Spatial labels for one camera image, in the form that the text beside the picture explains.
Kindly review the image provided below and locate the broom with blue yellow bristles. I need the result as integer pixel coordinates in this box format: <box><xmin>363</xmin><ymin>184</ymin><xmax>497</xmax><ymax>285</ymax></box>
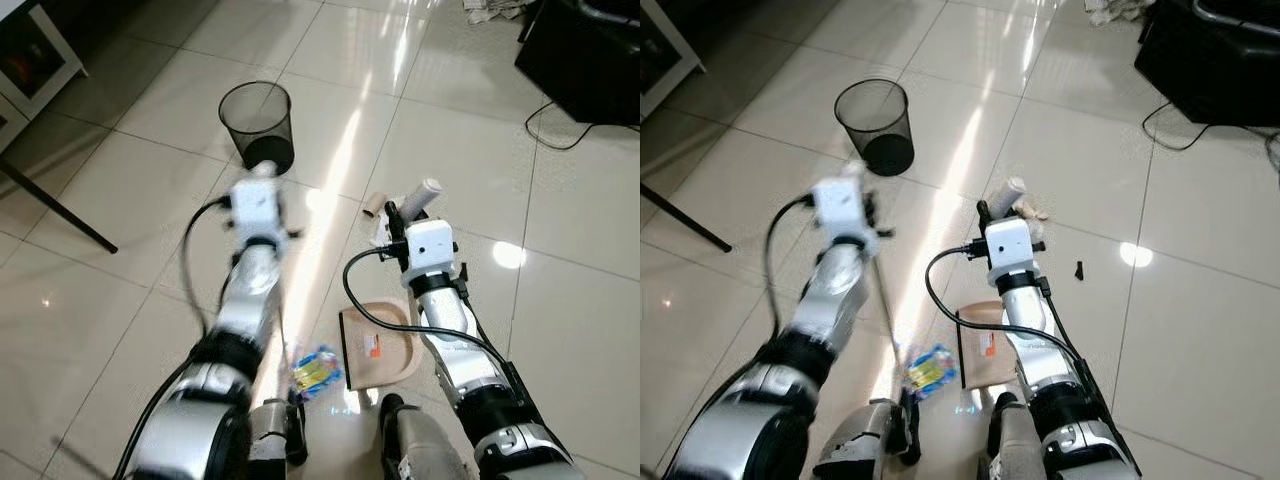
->
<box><xmin>250</xmin><ymin>160</ymin><xmax>344</xmax><ymax>403</ymax></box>
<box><xmin>845</xmin><ymin>157</ymin><xmax>960</xmax><ymax>403</ymax></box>

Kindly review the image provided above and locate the crumpled paper litter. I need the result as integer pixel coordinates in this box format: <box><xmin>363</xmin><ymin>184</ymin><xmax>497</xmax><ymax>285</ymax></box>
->
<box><xmin>1014</xmin><ymin>194</ymin><xmax>1053</xmax><ymax>241</ymax></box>
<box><xmin>361</xmin><ymin>194</ymin><xmax>403</xmax><ymax>248</ymax></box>

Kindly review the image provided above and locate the black mesh wastebasket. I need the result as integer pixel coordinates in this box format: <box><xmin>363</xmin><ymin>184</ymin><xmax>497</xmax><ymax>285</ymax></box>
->
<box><xmin>834</xmin><ymin>78</ymin><xmax>915</xmax><ymax>178</ymax></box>
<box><xmin>218</xmin><ymin>80</ymin><xmax>297</xmax><ymax>177</ymax></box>

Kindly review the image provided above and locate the black slanted table leg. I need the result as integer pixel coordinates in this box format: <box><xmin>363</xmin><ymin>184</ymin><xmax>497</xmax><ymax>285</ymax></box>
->
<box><xmin>640</xmin><ymin>182</ymin><xmax>735</xmax><ymax>254</ymax></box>
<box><xmin>0</xmin><ymin>158</ymin><xmax>120</xmax><ymax>255</ymax></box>

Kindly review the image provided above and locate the grey right robot leg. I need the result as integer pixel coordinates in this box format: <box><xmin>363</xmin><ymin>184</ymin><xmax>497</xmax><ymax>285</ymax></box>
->
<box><xmin>984</xmin><ymin>392</ymin><xmax>1053</xmax><ymax>480</ymax></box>
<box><xmin>378</xmin><ymin>392</ymin><xmax>473</xmax><ymax>480</ymax></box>

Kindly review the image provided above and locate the grey robot leg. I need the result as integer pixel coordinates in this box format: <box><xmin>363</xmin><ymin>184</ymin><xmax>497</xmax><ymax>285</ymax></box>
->
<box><xmin>984</xmin><ymin>392</ymin><xmax>1053</xmax><ymax>480</ymax></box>
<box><xmin>246</xmin><ymin>398</ymin><xmax>309</xmax><ymax>480</ymax></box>
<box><xmin>378</xmin><ymin>392</ymin><xmax>473</xmax><ymax>480</ymax></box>
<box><xmin>812</xmin><ymin>398</ymin><xmax>923</xmax><ymax>480</ymax></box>

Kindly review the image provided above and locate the grey left robot leg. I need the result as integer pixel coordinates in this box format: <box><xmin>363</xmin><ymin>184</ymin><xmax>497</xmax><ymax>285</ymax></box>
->
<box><xmin>246</xmin><ymin>398</ymin><xmax>309</xmax><ymax>480</ymax></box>
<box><xmin>812</xmin><ymin>398</ymin><xmax>923</xmax><ymax>480</ymax></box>

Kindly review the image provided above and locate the crumpled newspaper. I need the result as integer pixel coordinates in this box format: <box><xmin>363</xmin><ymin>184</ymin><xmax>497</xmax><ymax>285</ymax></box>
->
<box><xmin>1084</xmin><ymin>0</ymin><xmax>1153</xmax><ymax>27</ymax></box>
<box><xmin>462</xmin><ymin>0</ymin><xmax>533</xmax><ymax>24</ymax></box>

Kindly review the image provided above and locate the black boxy furniture piece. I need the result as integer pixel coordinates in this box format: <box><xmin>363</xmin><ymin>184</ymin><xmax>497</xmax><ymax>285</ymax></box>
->
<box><xmin>1134</xmin><ymin>0</ymin><xmax>1280</xmax><ymax>128</ymax></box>
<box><xmin>514</xmin><ymin>0</ymin><xmax>641</xmax><ymax>128</ymax></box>

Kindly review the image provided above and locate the white framed cabinet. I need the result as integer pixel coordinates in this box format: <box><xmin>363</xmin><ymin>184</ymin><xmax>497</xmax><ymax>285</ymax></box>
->
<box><xmin>0</xmin><ymin>0</ymin><xmax>88</xmax><ymax>151</ymax></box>
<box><xmin>640</xmin><ymin>0</ymin><xmax>708</xmax><ymax>121</ymax></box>

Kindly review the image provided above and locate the chrome metal tube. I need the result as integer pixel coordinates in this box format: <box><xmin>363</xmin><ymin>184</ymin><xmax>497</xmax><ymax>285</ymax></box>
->
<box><xmin>588</xmin><ymin>0</ymin><xmax>641</xmax><ymax>25</ymax></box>
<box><xmin>1188</xmin><ymin>0</ymin><xmax>1280</xmax><ymax>37</ymax></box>

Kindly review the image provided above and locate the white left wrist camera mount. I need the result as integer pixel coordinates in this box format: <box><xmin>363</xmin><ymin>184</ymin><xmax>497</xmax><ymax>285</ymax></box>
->
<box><xmin>811</xmin><ymin>178</ymin><xmax>872</xmax><ymax>243</ymax></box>
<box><xmin>230</xmin><ymin>180</ymin><xmax>287</xmax><ymax>243</ymax></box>

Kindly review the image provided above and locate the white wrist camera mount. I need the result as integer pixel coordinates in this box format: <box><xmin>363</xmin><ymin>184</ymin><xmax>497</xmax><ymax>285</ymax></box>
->
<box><xmin>230</xmin><ymin>180</ymin><xmax>287</xmax><ymax>243</ymax></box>
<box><xmin>402</xmin><ymin>219</ymin><xmax>460</xmax><ymax>278</ymax></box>
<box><xmin>984</xmin><ymin>217</ymin><xmax>1037</xmax><ymax>278</ymax></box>
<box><xmin>811</xmin><ymin>178</ymin><xmax>872</xmax><ymax>243</ymax></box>

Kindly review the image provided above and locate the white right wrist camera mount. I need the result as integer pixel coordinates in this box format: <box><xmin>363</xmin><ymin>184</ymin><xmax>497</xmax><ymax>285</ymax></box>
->
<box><xmin>402</xmin><ymin>219</ymin><xmax>460</xmax><ymax>278</ymax></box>
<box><xmin>984</xmin><ymin>217</ymin><xmax>1037</xmax><ymax>278</ymax></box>

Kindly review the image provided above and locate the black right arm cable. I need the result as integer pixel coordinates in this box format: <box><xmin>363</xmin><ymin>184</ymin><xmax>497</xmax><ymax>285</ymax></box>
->
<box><xmin>924</xmin><ymin>244</ymin><xmax>1113</xmax><ymax>426</ymax></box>
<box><xmin>342</xmin><ymin>247</ymin><xmax>533</xmax><ymax>426</ymax></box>

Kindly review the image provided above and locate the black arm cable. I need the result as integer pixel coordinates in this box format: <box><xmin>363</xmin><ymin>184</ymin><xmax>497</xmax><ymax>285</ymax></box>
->
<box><xmin>342</xmin><ymin>247</ymin><xmax>533</xmax><ymax>426</ymax></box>
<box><xmin>924</xmin><ymin>244</ymin><xmax>1113</xmax><ymax>426</ymax></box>
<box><xmin>688</xmin><ymin>194</ymin><xmax>817</xmax><ymax>480</ymax></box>
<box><xmin>112</xmin><ymin>198</ymin><xmax>233</xmax><ymax>480</ymax></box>

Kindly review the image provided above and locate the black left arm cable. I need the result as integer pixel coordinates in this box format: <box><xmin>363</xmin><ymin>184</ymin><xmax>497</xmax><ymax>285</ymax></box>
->
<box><xmin>688</xmin><ymin>194</ymin><xmax>817</xmax><ymax>480</ymax></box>
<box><xmin>112</xmin><ymin>198</ymin><xmax>233</xmax><ymax>480</ymax></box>

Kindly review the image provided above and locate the thin black floor cable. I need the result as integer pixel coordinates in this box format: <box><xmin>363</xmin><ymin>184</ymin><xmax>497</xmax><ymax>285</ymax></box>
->
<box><xmin>1142</xmin><ymin>98</ymin><xmax>1219</xmax><ymax>153</ymax></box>
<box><xmin>524</xmin><ymin>98</ymin><xmax>603</xmax><ymax>152</ymax></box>

